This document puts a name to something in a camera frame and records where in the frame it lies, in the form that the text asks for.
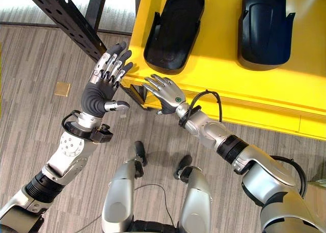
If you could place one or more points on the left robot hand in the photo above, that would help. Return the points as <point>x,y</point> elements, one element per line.
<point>98,95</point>

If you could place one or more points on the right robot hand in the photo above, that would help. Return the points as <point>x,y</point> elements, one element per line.
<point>170,94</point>

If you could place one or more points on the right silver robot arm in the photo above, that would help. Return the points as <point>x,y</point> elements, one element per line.
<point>254,171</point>

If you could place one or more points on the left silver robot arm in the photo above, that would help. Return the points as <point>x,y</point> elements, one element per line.
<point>58,161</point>

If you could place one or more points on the yellow shelf board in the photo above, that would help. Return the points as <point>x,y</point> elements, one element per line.
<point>229,72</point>

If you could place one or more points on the black perforated shelf upright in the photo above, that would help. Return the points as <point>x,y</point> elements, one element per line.
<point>68,21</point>

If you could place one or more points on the brass floor socket plate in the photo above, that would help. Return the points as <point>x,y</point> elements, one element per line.
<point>62,89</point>

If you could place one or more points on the black sole-shaped part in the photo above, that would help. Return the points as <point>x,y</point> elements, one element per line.
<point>266,26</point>
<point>175,30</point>

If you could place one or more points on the left silver robot leg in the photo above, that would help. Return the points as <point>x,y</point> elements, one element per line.
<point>122,192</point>

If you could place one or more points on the silver robot leg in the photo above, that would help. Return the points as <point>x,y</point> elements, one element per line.
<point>192,194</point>
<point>122,192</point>

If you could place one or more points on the right silver robot leg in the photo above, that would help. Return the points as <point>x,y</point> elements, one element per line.
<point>192,194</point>

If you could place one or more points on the black shelf bracket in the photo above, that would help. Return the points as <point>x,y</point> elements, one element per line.
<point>135,94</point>

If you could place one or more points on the black wrist camera clamp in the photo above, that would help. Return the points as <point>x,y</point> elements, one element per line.
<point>89,132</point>

